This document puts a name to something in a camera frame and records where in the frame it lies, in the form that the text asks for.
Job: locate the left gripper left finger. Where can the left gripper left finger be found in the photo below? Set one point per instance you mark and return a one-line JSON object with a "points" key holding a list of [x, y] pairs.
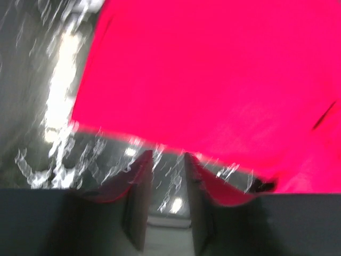
{"points": [[112, 219]]}

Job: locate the red t-shirt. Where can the red t-shirt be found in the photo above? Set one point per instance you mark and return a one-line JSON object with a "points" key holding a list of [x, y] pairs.
{"points": [[255, 83]]}

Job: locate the black marble pattern mat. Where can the black marble pattern mat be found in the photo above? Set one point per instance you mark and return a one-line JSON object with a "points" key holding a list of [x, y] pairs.
{"points": [[44, 47]]}

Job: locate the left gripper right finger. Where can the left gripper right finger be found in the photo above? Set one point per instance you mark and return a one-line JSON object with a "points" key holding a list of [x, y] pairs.
{"points": [[224, 219]]}

